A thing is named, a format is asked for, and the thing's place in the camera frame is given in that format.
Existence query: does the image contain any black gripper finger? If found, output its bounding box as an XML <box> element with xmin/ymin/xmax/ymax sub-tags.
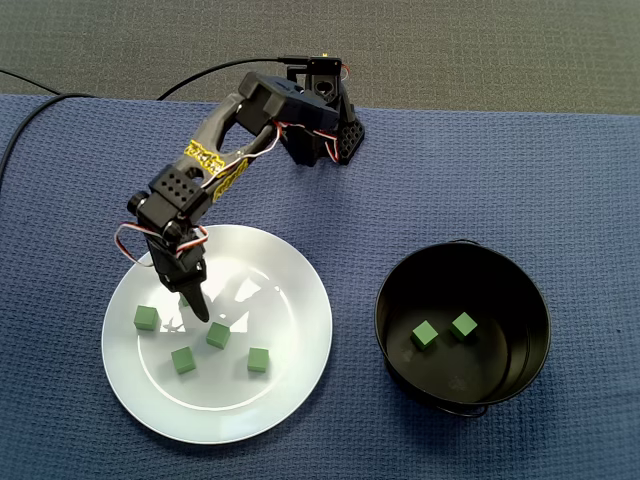
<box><xmin>185</xmin><ymin>278</ymin><xmax>211</xmax><ymax>324</ymax></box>

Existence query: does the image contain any thick black cable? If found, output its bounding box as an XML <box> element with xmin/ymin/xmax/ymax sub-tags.
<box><xmin>0</xmin><ymin>92</ymin><xmax>94</xmax><ymax>194</ymax></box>

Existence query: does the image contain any white round plate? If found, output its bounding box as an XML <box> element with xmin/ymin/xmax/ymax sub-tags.
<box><xmin>101</xmin><ymin>223</ymin><xmax>334</xmax><ymax>445</ymax></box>

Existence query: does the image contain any thin black cable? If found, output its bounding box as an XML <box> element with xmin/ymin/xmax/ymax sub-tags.
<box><xmin>0</xmin><ymin>68</ymin><xmax>62</xmax><ymax>96</ymax></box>

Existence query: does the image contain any black metal bucket container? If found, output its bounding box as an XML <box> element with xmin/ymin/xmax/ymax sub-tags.
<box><xmin>374</xmin><ymin>238</ymin><xmax>552</xmax><ymax>419</ymax></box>

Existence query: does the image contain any blue waffle cloth mat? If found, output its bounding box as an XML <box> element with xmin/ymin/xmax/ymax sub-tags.
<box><xmin>0</xmin><ymin>93</ymin><xmax>640</xmax><ymax>480</ymax></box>

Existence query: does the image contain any black plugged robot cable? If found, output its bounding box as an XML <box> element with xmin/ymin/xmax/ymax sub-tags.
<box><xmin>156</xmin><ymin>53</ymin><xmax>310</xmax><ymax>102</ymax></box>

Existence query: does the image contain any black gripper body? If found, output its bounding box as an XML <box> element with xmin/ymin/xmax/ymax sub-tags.
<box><xmin>144</xmin><ymin>238</ymin><xmax>207</xmax><ymax>293</ymax></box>

